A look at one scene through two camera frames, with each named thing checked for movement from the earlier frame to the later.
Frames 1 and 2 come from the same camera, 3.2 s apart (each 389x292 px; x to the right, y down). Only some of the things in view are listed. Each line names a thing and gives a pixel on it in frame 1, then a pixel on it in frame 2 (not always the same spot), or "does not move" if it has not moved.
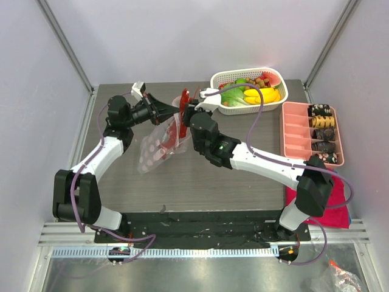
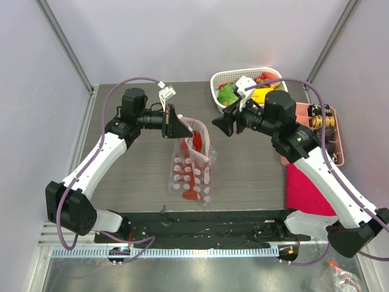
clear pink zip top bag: x=165 y=142 → x=193 y=159
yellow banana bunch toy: x=269 y=95 does not move
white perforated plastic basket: x=220 y=79 does not move
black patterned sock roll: x=324 y=146 does not move
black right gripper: x=188 y=114 → x=237 y=118
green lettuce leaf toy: x=233 y=97 does not move
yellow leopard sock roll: x=321 y=121 does not move
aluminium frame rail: x=68 y=234 does not move
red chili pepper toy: x=180 y=127 → x=191 y=193
